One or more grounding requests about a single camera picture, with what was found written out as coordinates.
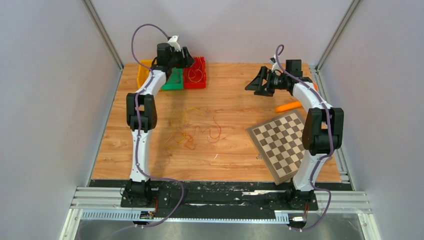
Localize yellow plastic bin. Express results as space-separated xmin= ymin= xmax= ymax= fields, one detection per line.
xmin=136 ymin=59 xmax=154 ymax=89

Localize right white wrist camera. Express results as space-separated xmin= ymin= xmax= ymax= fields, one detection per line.
xmin=269 ymin=56 xmax=281 ymax=72

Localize aluminium frame rail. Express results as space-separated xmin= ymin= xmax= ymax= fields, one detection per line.
xmin=60 ymin=187 xmax=380 ymax=240

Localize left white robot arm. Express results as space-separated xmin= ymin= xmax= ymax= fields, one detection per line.
xmin=121 ymin=43 xmax=195 ymax=208

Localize right purple robot hose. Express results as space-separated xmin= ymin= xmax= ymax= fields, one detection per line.
xmin=274 ymin=44 xmax=335 ymax=232

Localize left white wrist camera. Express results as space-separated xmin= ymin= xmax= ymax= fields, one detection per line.
xmin=167 ymin=35 xmax=182 ymax=52

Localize purple robot hose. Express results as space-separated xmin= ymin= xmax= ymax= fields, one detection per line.
xmin=130 ymin=23 xmax=185 ymax=228
xmin=274 ymin=44 xmax=335 ymax=232

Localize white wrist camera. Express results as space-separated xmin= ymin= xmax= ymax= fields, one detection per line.
xmin=167 ymin=35 xmax=182 ymax=52
xmin=269 ymin=56 xmax=281 ymax=72

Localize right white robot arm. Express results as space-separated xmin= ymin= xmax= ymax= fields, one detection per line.
xmin=244 ymin=56 xmax=344 ymax=209

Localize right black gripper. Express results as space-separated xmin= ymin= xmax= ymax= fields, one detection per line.
xmin=245 ymin=66 xmax=289 ymax=97

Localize left purple robot hose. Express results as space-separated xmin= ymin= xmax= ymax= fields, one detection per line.
xmin=130 ymin=23 xmax=185 ymax=228

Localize green plastic bin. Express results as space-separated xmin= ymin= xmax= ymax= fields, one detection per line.
xmin=160 ymin=68 xmax=184 ymax=91

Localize red plastic bin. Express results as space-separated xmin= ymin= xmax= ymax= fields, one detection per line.
xmin=183 ymin=56 xmax=207 ymax=89

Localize wooden chessboard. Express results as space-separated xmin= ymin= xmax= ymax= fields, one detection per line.
xmin=246 ymin=110 xmax=305 ymax=185

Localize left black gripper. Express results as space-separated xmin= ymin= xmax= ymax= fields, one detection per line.
xmin=167 ymin=47 xmax=195 ymax=70

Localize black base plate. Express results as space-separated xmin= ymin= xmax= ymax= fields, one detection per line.
xmin=130 ymin=180 xmax=318 ymax=220

